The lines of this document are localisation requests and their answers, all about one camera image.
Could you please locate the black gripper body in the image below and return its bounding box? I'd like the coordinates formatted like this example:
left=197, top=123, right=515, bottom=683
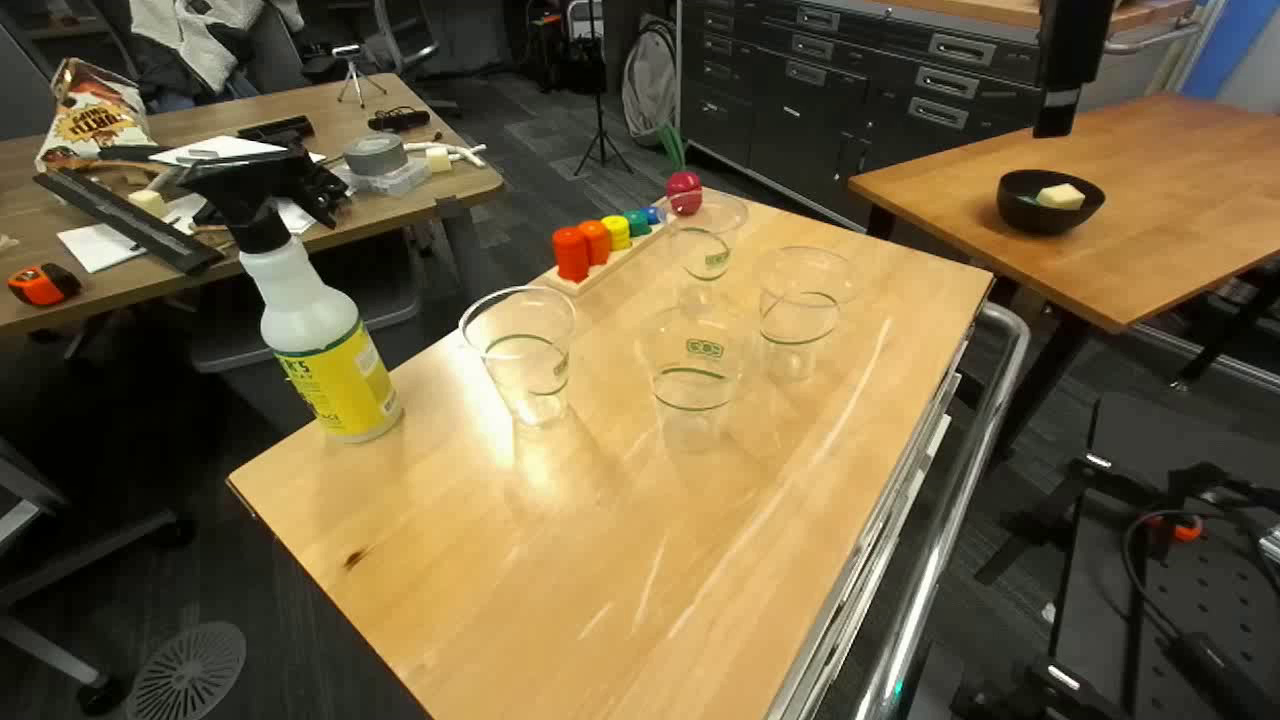
left=1037, top=0, right=1115, bottom=93

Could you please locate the clear plastic cup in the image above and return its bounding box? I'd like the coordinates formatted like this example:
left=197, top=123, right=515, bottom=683
left=658, top=196, right=751, bottom=292
left=457, top=281, right=585, bottom=432
left=635, top=308, right=751, bottom=450
left=751, top=245, right=854, bottom=384

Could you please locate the pale food lump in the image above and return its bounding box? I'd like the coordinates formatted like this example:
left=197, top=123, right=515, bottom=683
left=1031, top=179, right=1090, bottom=214

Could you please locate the black bowl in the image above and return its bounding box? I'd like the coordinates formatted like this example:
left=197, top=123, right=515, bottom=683
left=993, top=164, right=1107, bottom=240

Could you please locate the wooden side table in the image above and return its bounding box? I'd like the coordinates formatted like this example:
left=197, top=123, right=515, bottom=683
left=849, top=93, right=1280, bottom=336

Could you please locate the blue panel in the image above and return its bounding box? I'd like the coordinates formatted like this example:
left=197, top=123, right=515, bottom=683
left=1176, top=0, right=1280, bottom=105

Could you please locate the dark tool cabinet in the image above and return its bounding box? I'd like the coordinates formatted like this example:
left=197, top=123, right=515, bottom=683
left=675, top=0, right=1204, bottom=222

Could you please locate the white fan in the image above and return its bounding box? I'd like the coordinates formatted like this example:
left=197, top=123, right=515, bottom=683
left=616, top=12, right=685, bottom=147

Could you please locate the black tripod stand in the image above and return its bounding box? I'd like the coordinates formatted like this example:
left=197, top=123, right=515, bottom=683
left=570, top=0, right=635, bottom=179

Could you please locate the orange toy peg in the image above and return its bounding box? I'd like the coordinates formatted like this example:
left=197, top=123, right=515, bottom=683
left=579, top=214, right=616, bottom=266

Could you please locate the red-orange toy peg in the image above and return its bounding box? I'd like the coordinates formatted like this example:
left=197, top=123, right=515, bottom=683
left=547, top=221, right=594, bottom=283

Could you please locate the black perforated board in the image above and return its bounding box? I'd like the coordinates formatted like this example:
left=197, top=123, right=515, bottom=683
left=1051, top=513, right=1280, bottom=720

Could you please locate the small black remote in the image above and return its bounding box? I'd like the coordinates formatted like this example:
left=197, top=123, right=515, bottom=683
left=362, top=101, right=435, bottom=134

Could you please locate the grey tape roll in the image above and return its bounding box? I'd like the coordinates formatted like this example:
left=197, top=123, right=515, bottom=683
left=339, top=133, right=415, bottom=192

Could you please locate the white yellow spray bottle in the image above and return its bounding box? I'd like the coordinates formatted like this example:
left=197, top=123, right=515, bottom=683
left=197, top=157, right=408, bottom=449

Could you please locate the flat black device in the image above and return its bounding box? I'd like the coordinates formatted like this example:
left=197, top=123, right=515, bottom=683
left=235, top=111, right=320, bottom=147

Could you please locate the light grey jacket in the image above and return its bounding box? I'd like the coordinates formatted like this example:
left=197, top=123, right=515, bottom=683
left=123, top=0, right=312, bottom=95

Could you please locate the long black bar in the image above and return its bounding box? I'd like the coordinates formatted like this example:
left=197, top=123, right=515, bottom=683
left=31, top=167, right=224, bottom=277

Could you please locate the white paper sheet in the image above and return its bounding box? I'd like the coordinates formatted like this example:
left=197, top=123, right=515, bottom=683
left=50, top=214, right=146, bottom=277

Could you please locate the chip bag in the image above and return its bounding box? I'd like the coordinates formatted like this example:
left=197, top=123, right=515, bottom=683
left=31, top=55, right=161, bottom=176

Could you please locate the orange tape measure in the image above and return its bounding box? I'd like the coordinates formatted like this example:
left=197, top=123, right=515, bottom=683
left=5, top=259, right=84, bottom=310

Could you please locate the round grey floor grille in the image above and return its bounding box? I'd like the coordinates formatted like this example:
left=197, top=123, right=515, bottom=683
left=123, top=617, right=252, bottom=720

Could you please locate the wooden office desk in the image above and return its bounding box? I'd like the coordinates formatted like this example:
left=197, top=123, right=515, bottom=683
left=0, top=70, right=508, bottom=336

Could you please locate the grey chair base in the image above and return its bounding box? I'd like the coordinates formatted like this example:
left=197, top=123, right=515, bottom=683
left=0, top=436, right=192, bottom=716

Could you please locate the metal cart handle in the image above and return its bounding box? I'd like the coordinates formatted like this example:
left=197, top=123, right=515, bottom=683
left=852, top=300, right=1037, bottom=720

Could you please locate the orange clamp handle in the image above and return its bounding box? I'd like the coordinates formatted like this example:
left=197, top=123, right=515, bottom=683
left=1155, top=513, right=1212, bottom=551

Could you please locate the white cable bundle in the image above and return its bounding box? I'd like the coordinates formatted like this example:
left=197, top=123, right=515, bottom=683
left=402, top=134, right=490, bottom=172

